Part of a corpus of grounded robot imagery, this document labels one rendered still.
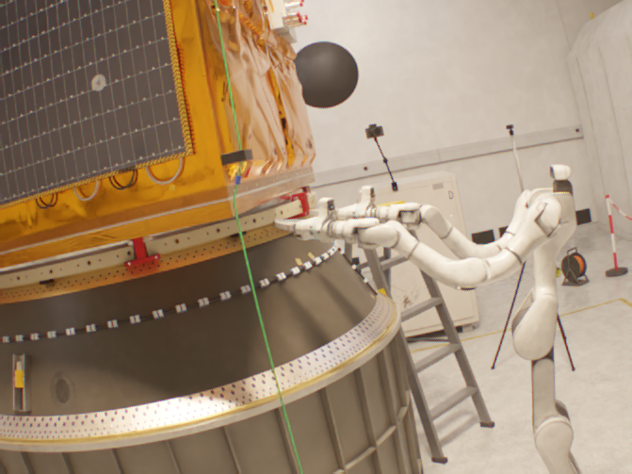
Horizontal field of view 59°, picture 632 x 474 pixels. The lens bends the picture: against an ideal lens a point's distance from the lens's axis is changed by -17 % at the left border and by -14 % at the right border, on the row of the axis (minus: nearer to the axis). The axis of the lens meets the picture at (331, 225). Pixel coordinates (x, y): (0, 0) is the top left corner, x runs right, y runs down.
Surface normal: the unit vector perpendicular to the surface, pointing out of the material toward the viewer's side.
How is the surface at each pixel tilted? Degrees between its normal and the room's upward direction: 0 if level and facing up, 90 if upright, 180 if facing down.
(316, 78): 90
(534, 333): 89
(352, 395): 90
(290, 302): 62
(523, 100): 90
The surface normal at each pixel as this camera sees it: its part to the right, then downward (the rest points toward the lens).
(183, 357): 0.25, -0.45
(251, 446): 0.49, -0.02
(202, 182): -0.07, 0.23
